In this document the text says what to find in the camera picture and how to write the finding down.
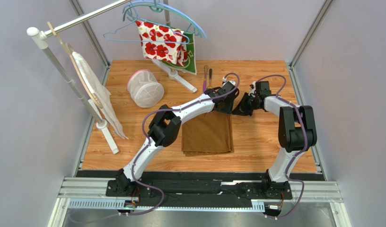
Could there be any red floral cloth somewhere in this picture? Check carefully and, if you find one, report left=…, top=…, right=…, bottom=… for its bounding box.
left=135, top=20, right=187, bottom=66

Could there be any gold spoon black handle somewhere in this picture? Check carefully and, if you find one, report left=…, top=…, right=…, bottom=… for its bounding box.
left=207, top=69, right=212, bottom=89

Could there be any purple handled knife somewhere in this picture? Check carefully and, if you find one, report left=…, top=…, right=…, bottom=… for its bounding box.
left=202, top=65, right=209, bottom=93

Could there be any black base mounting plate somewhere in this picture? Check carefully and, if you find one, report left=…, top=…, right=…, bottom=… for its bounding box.
left=105, top=170, right=294, bottom=209

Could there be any blue plastic hanger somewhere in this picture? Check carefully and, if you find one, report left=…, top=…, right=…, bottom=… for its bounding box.
left=125, top=0, right=209, bottom=40

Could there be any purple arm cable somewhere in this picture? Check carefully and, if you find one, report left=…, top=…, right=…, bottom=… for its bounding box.
left=255, top=74, right=308, bottom=220
left=127, top=72, right=241, bottom=216

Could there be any white mesh laundry basket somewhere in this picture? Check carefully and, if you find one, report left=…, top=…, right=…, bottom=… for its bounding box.
left=127, top=69, right=165, bottom=108

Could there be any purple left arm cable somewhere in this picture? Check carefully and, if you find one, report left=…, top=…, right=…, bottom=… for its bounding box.
left=127, top=72, right=241, bottom=216

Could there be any white clothes rack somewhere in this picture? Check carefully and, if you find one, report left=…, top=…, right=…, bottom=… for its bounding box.
left=26, top=0, right=208, bottom=154

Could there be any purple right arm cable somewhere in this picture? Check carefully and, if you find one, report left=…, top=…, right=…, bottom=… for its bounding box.
left=255, top=74, right=308, bottom=220

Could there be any green patterned cloth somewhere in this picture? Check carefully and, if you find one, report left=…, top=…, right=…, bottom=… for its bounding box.
left=161, top=32, right=196, bottom=75

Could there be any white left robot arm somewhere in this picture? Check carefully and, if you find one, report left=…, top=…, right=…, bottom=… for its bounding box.
left=105, top=78, right=240, bottom=197

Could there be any aluminium frame rail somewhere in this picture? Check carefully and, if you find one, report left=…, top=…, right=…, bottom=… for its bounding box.
left=58, top=177, right=343, bottom=212

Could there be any light blue wire hanger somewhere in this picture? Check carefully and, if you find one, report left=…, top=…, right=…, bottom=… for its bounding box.
left=103, top=19, right=190, bottom=45

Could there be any brown cloth napkin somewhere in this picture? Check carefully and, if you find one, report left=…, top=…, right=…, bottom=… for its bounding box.
left=182, top=111, right=234, bottom=157

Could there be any wooden hanger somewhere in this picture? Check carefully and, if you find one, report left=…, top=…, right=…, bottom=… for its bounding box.
left=47, top=21, right=102, bottom=108

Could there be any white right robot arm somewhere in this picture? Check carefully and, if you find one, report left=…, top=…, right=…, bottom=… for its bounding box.
left=232, top=81, right=317, bottom=198

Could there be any teal plastic hanger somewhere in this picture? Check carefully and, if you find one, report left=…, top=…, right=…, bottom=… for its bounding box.
left=122, top=0, right=200, bottom=35

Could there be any white mesh garment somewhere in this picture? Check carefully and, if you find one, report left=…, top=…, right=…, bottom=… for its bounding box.
left=72, top=52, right=128, bottom=139

